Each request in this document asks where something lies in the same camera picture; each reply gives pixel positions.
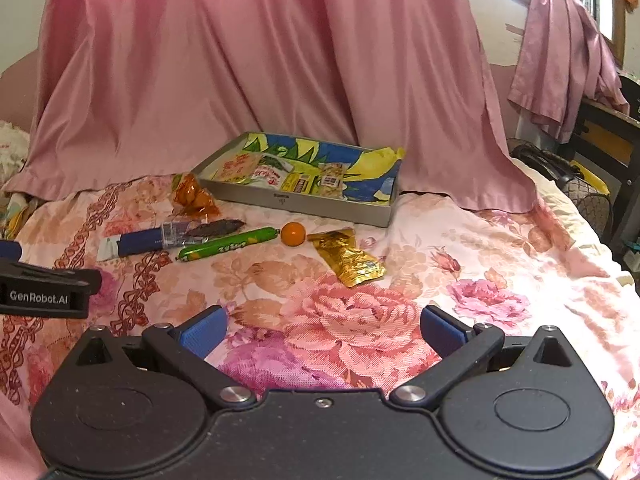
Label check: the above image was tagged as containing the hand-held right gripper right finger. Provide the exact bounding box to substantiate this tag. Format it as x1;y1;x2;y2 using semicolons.
389;304;586;408

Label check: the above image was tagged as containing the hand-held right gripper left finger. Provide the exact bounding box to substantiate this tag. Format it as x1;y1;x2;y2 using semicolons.
62;305;258;408

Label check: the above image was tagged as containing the green sausage stick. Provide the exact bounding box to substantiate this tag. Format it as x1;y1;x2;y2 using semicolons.
177;227;278;263

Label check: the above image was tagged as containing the long blue snack packet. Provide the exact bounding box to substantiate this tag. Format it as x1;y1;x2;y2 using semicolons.
96;220;193;262

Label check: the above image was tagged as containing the dark jerky packet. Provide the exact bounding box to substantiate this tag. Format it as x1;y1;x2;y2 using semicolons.
182;217;246;240

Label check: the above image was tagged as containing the gold foil snack packet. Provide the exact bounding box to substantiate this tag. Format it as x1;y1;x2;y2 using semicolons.
306;227;387;288

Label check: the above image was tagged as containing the small orange ball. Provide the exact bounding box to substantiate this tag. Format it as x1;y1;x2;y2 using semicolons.
280;221;307;247

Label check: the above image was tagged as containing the orange snack packet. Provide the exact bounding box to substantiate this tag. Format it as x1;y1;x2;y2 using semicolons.
171;172;221;221

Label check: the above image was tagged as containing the grey tray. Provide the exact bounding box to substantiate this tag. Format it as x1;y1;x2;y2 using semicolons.
191;131;406;228

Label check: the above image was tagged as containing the rice cracker packet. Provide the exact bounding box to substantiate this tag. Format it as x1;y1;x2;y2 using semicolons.
215;154;261;183

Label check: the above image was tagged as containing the white green snack packet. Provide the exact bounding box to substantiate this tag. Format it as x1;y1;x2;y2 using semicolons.
250;154;293;190

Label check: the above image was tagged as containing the yellow snack packet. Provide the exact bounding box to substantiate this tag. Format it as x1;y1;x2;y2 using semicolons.
280;170;318;196

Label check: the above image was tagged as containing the clear nut bar packet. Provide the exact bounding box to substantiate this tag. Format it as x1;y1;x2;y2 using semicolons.
312;161;348;200

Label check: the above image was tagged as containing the teal patterned cloth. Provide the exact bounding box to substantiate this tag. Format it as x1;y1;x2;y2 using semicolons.
0;192;38;241

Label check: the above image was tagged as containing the floral bed sheet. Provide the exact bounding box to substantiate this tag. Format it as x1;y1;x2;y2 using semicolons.
0;172;640;480

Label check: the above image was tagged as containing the white pillow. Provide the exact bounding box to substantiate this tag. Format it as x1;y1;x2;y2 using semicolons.
0;120;31;186

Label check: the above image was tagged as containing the patterned handbag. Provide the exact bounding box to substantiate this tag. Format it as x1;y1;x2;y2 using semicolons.
507;144;615;241

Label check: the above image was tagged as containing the yellow bag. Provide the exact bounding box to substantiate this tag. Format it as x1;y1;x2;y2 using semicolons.
570;160;611;196

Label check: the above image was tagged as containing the dark wooden desk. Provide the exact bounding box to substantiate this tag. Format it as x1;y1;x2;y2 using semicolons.
557;72;640;271

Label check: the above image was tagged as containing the large pink draped cloth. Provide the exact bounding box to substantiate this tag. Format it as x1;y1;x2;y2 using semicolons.
2;0;543;213

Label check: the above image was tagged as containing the pink window curtain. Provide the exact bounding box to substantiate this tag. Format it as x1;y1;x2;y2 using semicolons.
507;0;631;143

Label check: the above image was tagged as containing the window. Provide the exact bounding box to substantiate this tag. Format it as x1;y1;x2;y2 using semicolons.
460;0;640;61

